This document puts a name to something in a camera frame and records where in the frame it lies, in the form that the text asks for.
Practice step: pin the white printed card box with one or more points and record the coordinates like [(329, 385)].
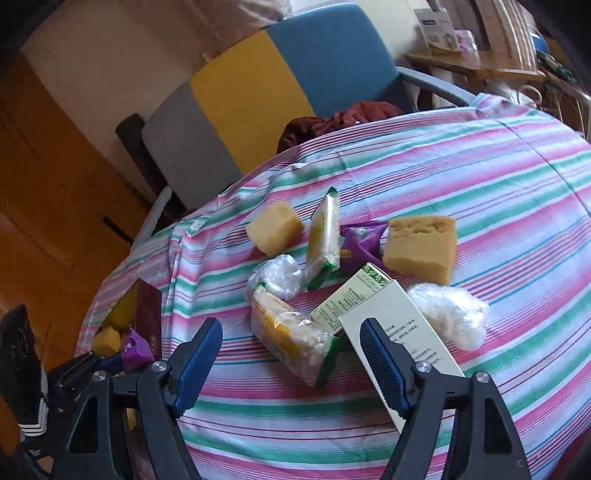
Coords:
[(436, 30)]

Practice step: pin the person's left hand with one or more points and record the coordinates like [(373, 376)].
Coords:
[(34, 406)]

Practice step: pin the large yellow sponge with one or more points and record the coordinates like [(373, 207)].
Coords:
[(418, 249)]

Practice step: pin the small yellow sponge cube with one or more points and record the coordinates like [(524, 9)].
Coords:
[(272, 226)]

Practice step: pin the blue yellow grey chair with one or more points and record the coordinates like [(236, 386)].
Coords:
[(258, 83)]

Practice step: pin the yellow sponge piece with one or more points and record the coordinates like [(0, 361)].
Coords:
[(106, 341)]

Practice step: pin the pink packet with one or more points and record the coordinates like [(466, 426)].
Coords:
[(466, 44)]

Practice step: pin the yellow green snack packet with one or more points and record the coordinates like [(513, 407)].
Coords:
[(323, 240), (291, 337)]

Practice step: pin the purple snack packet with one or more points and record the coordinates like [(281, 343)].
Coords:
[(362, 244), (134, 350)]

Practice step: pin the dark red cloth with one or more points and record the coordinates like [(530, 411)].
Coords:
[(341, 120)]

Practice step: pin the striped bed sheet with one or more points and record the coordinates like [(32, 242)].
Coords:
[(461, 184)]

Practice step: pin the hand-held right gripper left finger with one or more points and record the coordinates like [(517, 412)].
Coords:
[(196, 364)]

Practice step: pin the white green carton box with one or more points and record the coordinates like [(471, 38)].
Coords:
[(397, 304)]

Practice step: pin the maroon storage box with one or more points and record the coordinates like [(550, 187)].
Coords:
[(150, 314)]

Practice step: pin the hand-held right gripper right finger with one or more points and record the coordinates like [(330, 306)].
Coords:
[(383, 364)]

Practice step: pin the wooden desk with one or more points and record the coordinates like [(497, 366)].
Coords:
[(475, 69)]

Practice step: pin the clear crumpled plastic bag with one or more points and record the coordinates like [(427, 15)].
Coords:
[(450, 314), (277, 277)]

